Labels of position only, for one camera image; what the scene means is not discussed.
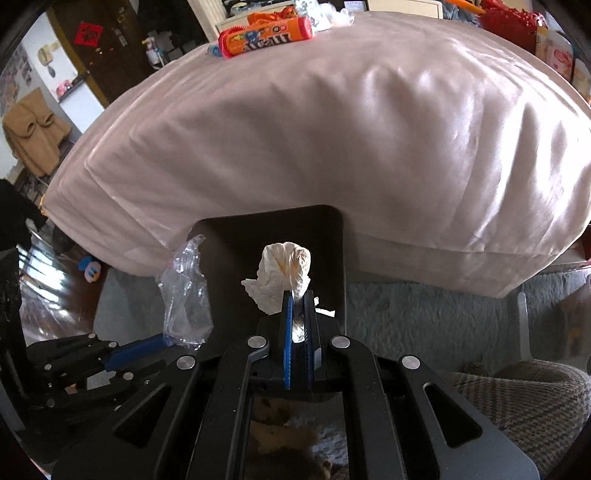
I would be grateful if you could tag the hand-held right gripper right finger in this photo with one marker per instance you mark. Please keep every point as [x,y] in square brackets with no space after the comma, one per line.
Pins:
[308,350]

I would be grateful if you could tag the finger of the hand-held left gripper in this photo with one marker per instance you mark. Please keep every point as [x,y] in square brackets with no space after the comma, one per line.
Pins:
[134,353]
[115,385]

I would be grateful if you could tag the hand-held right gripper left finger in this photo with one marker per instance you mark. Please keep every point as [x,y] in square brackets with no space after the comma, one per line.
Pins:
[288,344]

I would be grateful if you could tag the clear plastic wrapper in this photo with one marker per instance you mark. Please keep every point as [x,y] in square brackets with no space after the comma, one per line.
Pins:
[184,300]

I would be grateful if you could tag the white tissue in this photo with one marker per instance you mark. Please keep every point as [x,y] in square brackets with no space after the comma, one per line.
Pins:
[281,267]

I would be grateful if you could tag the black trash bin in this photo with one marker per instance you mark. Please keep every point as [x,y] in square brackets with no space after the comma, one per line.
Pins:
[231,258]

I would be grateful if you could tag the small plush toy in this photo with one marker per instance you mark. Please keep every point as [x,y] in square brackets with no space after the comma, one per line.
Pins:
[90,270]

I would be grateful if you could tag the dark cloth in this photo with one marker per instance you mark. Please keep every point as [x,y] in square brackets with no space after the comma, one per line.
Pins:
[14,207]

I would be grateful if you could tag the pink tablecloth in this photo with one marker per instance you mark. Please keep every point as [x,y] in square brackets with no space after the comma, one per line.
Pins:
[323,138]

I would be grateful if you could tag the plaid fabric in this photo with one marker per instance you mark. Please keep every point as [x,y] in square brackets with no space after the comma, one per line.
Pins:
[521,406]

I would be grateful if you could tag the brown coat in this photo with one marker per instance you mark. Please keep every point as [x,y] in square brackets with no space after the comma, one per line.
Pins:
[32,134]

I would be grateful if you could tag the dark wooden door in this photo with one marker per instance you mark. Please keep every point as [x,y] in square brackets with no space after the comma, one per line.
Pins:
[124,60]

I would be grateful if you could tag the orange candy tube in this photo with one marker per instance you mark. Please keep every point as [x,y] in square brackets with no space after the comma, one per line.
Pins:
[263,39]

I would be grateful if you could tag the red diamond door decoration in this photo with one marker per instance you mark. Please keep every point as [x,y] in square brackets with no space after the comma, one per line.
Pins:
[89,33]

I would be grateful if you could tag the orange snack packet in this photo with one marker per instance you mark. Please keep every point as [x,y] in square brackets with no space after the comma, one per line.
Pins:
[272,14]

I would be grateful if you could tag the crumpled clear plastic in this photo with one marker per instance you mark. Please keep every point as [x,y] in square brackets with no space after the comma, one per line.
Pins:
[328,14]

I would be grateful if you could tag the orange plastic toy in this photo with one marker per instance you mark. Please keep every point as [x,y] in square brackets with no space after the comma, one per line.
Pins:
[466,5]

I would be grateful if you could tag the white bottle yellow label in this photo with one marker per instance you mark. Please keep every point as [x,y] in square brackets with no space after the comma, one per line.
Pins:
[581,78]

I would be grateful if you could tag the red mesh bag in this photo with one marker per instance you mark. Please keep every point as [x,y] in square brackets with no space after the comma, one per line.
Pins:
[508,18]

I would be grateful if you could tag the white bottle pink label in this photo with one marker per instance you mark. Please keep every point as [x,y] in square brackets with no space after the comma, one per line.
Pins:
[556,50]

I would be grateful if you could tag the wall photo collage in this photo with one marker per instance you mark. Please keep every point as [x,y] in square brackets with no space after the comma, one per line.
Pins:
[16,78]

